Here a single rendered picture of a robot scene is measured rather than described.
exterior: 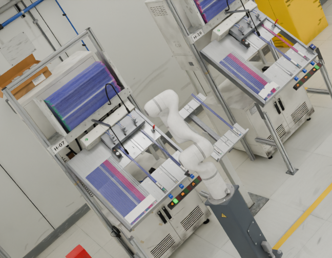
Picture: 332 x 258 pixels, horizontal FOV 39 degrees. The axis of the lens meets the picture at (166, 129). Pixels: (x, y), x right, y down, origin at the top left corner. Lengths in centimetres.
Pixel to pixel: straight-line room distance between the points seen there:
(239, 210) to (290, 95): 162
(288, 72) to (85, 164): 181
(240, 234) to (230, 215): 18
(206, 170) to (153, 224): 101
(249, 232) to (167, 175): 72
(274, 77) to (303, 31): 226
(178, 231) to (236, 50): 159
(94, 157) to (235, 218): 116
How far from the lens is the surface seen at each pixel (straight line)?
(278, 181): 419
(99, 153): 360
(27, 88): 373
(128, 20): 533
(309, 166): 421
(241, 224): 322
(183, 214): 396
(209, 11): 403
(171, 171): 350
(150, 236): 385
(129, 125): 362
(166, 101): 295
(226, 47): 409
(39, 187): 514
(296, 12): 611
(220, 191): 308
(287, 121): 449
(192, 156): 291
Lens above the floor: 253
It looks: 25 degrees down
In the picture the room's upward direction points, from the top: 32 degrees counter-clockwise
